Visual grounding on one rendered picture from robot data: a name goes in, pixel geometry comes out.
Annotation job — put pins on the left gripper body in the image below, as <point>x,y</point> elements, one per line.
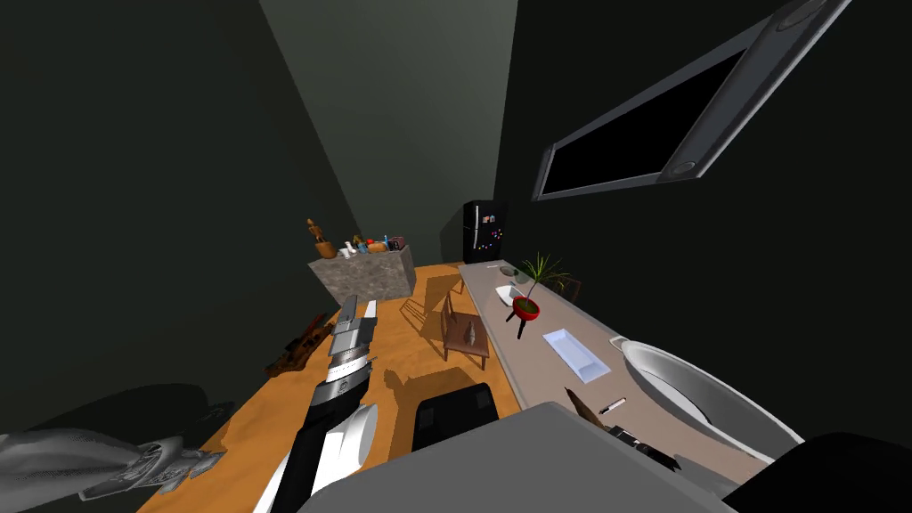
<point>350,339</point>

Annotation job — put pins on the small white dish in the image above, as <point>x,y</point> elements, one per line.
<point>509,294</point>

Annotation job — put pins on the white and black pen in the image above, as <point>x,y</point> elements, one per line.
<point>613,406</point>

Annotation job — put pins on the stone kitchen island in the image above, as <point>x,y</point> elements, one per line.
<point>367,278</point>

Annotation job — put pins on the brown wooden chair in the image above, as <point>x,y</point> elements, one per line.
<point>464,339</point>

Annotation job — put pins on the long grey-brown table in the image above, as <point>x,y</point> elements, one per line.
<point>541,363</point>

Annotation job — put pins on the large white round basin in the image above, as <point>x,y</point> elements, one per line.
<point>695,399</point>

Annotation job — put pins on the small grey plate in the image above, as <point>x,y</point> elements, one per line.
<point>508,271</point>

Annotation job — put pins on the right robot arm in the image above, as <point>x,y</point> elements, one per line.
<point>826,477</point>

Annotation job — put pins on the white rectangular tray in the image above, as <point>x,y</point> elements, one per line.
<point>577,355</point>

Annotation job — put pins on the black fridge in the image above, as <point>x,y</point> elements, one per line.
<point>483,234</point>

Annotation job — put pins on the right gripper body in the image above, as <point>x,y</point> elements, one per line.
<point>590,413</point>

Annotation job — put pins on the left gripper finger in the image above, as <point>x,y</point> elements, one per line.
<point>348,311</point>
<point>370,311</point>

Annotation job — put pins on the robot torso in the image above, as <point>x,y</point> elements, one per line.
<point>513,470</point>

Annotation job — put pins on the black wall television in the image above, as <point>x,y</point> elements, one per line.
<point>641,135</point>

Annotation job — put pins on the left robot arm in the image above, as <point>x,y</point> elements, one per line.
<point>324,434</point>

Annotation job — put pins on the red potted plant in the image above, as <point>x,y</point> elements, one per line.
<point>526,308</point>

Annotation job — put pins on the brown driftwood sculpture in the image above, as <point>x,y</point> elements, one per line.
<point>299,349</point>

